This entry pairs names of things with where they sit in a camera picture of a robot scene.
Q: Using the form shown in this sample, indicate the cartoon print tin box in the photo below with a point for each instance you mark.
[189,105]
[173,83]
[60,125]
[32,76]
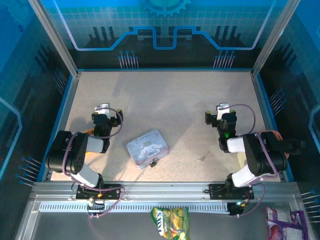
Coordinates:
[147,147]

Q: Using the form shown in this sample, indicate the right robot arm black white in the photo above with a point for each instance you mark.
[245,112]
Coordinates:
[260,160]

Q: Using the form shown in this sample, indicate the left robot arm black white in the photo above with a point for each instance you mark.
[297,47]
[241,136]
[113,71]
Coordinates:
[65,155]

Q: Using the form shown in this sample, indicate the yellow orange snack bag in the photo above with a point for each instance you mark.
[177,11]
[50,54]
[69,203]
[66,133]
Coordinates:
[88,132]

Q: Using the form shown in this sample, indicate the green yellow snack bag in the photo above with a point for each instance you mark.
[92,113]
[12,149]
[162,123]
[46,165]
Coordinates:
[170,222]

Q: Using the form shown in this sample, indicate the purple snack bag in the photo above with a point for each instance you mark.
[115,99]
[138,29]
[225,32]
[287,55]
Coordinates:
[285,225]

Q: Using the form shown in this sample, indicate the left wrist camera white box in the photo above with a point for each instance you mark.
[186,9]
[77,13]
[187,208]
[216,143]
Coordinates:
[102,108]

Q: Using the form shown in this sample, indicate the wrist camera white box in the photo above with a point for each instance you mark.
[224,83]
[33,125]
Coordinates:
[222,110]
[102,108]

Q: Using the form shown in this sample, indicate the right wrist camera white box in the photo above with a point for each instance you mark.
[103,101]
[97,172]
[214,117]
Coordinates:
[222,110]

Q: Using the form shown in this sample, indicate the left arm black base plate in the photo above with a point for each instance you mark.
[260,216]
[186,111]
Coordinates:
[112,191]

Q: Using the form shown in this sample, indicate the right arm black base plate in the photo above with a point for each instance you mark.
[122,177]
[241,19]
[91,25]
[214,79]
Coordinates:
[217,191]

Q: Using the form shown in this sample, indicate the aluminium frame post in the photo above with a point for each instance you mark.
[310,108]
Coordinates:
[56,42]
[272,42]

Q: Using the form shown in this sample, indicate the aluminium front rail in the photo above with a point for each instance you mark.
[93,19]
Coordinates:
[162,187]

